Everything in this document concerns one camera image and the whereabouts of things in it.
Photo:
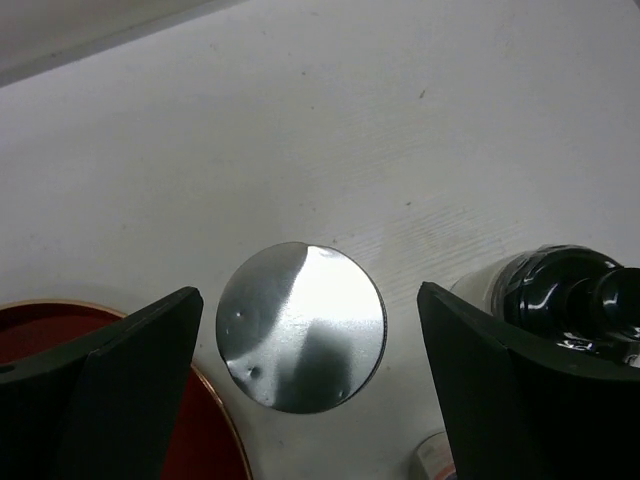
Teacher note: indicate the silver lid tall jar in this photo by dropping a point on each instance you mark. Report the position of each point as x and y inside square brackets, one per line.
[301, 328]

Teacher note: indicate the red round tray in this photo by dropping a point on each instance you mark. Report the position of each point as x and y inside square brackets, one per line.
[205, 443]

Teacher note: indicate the black pump white bottle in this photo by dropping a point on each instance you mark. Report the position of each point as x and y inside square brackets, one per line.
[571, 295]

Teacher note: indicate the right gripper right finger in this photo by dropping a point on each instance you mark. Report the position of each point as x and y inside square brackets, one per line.
[516, 406]

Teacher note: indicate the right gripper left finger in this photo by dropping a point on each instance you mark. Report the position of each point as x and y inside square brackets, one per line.
[103, 404]

